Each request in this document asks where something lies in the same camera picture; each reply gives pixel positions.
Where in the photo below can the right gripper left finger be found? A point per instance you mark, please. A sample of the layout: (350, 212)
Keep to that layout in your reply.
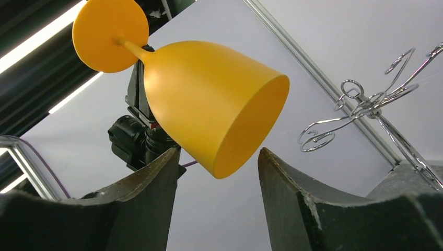
(133, 213)

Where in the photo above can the chrome wine glass rack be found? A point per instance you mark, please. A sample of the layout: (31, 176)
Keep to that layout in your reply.
(321, 133)

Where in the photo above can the yellow wine glass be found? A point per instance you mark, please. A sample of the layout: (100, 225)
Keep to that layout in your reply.
(217, 103)

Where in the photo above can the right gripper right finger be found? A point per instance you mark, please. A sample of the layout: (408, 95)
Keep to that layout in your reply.
(303, 213)

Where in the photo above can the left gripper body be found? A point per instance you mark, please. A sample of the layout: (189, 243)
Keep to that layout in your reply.
(137, 138)

